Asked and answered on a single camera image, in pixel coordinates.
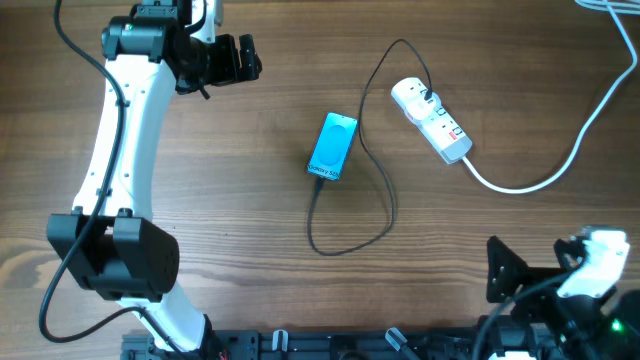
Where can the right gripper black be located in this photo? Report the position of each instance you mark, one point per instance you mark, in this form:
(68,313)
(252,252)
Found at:
(517,270)

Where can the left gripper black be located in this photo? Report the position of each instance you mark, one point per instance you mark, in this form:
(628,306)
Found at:
(229,71)

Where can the white charger adapter plug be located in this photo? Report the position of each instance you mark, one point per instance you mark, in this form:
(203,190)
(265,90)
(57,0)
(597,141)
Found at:
(420,109)

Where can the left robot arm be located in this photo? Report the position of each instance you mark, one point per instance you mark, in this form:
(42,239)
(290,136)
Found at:
(109,242)

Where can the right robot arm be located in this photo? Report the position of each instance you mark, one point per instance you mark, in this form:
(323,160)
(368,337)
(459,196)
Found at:
(572,310)

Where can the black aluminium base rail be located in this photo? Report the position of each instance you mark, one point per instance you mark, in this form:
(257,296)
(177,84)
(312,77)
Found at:
(450,343)

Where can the white power strip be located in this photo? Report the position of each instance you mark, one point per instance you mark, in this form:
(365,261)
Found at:
(442,132)

